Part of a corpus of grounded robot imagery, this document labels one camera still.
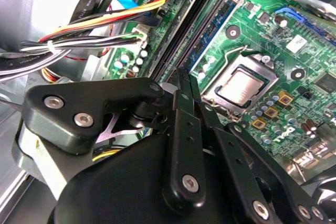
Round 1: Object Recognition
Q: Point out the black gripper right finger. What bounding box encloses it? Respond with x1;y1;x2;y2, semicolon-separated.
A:
188;74;330;224

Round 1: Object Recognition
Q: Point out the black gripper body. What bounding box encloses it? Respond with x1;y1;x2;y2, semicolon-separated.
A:
48;133;289;224

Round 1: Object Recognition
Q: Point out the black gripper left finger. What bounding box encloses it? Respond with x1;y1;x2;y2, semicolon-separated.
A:
14;68;207;208

